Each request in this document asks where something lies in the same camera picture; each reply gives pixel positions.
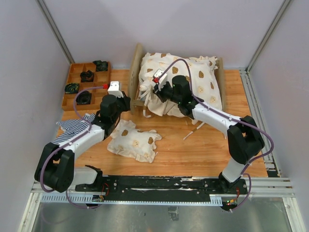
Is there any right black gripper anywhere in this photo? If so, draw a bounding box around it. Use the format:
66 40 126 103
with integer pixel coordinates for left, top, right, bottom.
153 80 182 104

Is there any wooden pet bed frame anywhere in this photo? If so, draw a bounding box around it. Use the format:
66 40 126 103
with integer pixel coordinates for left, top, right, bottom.
127 43 227 115

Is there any large bear print cushion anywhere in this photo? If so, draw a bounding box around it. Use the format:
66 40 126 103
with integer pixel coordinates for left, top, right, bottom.
139 53 224 117

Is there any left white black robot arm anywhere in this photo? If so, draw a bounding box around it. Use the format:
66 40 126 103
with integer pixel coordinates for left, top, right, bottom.
34 90 130 192

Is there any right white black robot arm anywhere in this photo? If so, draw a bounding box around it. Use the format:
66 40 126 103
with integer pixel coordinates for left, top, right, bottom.
152 75 265 193

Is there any small bear print pillow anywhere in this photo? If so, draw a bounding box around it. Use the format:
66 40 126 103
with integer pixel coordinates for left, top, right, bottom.
107 119 162 163

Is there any black rolled sock bottom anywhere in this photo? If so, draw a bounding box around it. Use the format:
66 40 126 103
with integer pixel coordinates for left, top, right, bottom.
76 91 92 105

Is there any black rolled sock top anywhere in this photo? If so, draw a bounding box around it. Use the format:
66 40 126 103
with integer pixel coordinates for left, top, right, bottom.
93 60 108 72

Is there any black rolled sock middle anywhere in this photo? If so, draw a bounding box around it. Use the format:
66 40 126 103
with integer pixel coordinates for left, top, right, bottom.
80 70 94 83

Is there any wooden compartment tray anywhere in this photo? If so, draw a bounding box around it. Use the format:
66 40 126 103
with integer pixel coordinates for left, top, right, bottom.
62 60 112 111

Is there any blue striped cloth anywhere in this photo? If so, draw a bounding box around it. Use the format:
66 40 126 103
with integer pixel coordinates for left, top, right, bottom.
53 113 95 144

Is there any black green rolled sock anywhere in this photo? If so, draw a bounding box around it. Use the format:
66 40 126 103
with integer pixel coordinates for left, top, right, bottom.
65 83 80 94

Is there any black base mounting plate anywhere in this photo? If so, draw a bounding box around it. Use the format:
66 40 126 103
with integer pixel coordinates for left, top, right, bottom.
75 175 248 203

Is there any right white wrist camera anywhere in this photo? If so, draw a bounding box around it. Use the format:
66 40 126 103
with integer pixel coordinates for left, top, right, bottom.
152 69 168 92

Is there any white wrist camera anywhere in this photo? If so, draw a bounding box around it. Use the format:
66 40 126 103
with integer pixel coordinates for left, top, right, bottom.
152 69 168 92
108 81 123 98

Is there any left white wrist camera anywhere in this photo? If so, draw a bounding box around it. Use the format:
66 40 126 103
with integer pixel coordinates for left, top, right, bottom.
108 81 123 98

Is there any left aluminium corner post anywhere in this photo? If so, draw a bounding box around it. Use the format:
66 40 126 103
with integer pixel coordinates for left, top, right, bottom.
35 0 75 64

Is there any aluminium corner post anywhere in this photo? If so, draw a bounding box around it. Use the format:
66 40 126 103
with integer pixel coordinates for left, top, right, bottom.
35 0 75 64
245 0 294 73

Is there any aluminium rail frame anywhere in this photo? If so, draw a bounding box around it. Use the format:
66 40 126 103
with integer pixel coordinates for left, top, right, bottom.
21 71 306 232

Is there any right aluminium corner post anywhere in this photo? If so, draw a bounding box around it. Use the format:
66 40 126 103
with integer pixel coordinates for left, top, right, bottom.
245 0 294 73

